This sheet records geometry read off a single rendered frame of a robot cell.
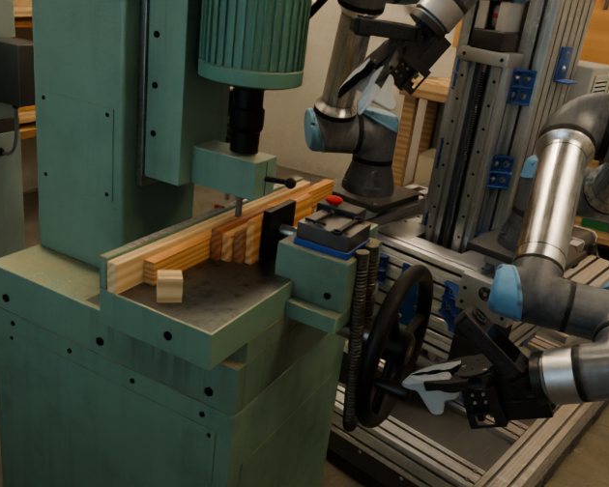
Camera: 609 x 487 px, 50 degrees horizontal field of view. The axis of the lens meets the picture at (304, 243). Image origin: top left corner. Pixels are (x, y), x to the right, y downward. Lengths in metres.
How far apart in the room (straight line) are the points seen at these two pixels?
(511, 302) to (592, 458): 1.57
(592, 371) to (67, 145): 0.95
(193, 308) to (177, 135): 0.33
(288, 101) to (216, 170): 3.73
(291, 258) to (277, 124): 3.89
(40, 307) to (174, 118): 0.43
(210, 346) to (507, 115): 1.14
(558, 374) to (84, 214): 0.87
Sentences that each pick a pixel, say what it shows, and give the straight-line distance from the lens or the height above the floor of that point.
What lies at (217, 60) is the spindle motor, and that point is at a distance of 1.09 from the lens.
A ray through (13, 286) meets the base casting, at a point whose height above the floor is 0.77.
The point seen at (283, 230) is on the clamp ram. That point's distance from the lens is 1.16.
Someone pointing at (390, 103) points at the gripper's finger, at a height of 1.19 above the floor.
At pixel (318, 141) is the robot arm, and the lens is 1.79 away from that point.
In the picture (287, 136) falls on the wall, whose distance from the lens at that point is 4.93.
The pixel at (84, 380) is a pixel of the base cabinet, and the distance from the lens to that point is 1.29.
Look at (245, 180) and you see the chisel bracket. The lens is 1.15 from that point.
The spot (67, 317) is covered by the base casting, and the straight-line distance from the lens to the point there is 1.26.
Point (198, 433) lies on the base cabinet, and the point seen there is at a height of 0.65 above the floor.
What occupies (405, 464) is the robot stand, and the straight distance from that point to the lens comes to 1.91.
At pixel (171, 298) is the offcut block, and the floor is 0.91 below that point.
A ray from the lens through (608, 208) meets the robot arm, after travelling 1.60.
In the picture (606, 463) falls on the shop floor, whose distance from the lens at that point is 2.52.
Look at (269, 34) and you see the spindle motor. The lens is 1.06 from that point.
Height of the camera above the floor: 1.38
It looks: 22 degrees down
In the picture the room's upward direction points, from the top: 8 degrees clockwise
